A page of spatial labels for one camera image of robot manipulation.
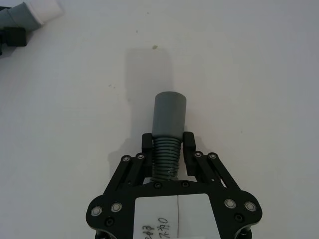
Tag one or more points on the grey pipe elbow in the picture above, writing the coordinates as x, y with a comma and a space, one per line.
23, 17

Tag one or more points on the white table cloth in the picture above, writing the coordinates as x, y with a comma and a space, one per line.
236, 74

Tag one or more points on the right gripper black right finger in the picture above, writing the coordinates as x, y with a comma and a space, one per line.
207, 169

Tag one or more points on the grey pipe with ribbed end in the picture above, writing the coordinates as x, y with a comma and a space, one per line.
169, 117

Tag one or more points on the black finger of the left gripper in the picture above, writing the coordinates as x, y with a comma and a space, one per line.
15, 37

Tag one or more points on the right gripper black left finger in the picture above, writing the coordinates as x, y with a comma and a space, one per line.
129, 174

